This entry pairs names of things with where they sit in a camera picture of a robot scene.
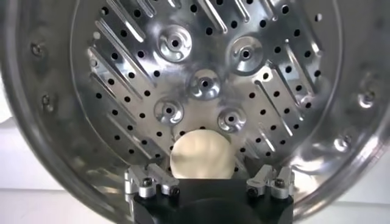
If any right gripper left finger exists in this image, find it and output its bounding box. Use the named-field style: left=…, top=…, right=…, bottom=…
left=124, top=163, right=181, bottom=199

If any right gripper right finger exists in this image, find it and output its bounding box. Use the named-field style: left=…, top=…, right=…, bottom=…
left=246, top=164, right=296, bottom=200

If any white steamed baozi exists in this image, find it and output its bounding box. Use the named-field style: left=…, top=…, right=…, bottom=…
left=169, top=129, right=236, bottom=180

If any stainless steel steamer basket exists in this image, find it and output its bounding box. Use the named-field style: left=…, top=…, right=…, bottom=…
left=0, top=0, right=390, bottom=224

